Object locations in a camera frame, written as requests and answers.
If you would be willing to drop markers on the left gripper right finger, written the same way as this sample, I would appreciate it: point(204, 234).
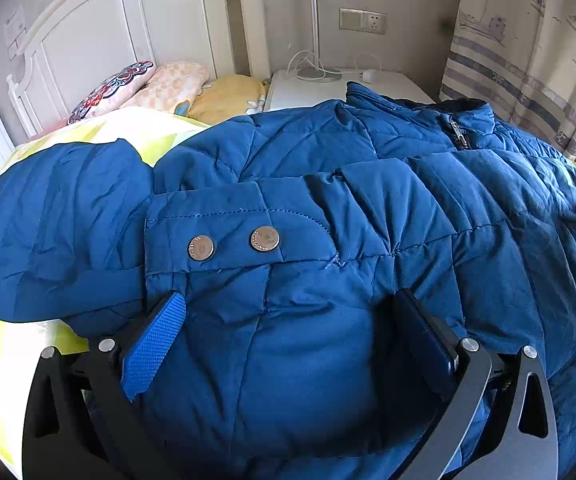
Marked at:
point(520, 439)

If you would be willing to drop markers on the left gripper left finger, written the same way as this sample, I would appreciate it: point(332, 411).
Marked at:
point(81, 417)

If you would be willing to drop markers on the blue quilted down jacket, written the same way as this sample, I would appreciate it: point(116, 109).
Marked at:
point(286, 231)

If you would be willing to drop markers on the yellow checked bed sheet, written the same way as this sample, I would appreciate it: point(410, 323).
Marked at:
point(72, 209)

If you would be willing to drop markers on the printed striped curtain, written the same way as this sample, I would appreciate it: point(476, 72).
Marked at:
point(520, 56)

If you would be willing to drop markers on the white desk lamp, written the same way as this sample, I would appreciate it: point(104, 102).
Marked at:
point(310, 67)

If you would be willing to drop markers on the white bedside table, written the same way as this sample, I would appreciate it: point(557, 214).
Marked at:
point(288, 91)

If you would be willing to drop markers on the colourful patterned pillow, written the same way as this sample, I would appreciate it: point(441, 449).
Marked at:
point(113, 92)

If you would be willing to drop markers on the yellow pillow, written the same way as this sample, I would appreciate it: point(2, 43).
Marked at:
point(227, 97)

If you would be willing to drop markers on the white wooden headboard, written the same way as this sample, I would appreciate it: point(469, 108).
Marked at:
point(75, 44)

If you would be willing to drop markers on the wall socket plate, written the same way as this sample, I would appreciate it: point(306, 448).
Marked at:
point(362, 21)

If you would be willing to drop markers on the paper notices on wall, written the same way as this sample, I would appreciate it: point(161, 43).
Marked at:
point(15, 31)

